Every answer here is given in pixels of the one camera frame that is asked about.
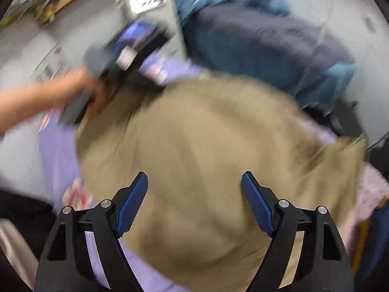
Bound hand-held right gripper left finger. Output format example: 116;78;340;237
34;172;149;292

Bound dark blue yellow-trimmed mat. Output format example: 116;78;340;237
349;197;389;284

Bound printed paper sheet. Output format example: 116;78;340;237
30;43;71;82

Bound person's left forearm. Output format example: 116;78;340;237
0;74;76;138

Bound tan padded jacket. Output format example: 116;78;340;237
74;77;369;292

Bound blue and grey clothes pile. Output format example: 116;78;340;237
175;0;358;110

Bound dark cloth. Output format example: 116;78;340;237
0;188;59;223

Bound person's left hand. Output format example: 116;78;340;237
64;67;117;114

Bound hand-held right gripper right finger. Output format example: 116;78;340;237
241;171;355;292

